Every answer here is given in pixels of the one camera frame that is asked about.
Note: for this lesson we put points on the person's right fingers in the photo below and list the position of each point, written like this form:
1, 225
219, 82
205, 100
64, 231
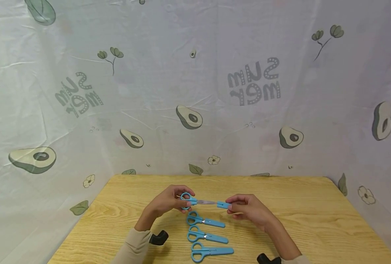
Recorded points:
240, 212

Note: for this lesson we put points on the person's right hand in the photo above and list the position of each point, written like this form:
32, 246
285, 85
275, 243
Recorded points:
253, 209

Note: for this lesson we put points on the person's right forearm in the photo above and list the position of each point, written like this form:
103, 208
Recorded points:
286, 244

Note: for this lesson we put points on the blue scissors blade cap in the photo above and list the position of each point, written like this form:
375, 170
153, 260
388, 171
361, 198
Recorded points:
215, 223
222, 251
217, 239
223, 204

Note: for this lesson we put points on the person's left fingers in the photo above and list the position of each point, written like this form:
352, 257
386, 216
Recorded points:
182, 189

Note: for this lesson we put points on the person's left forearm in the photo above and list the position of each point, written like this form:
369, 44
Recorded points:
136, 242

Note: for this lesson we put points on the person's left hand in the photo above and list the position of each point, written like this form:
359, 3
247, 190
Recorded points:
165, 202

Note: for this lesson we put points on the person's right thumb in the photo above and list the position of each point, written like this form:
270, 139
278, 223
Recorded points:
236, 198

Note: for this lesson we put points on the small blue scissors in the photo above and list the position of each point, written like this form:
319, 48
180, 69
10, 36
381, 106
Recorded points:
200, 252
193, 201
195, 235
195, 219

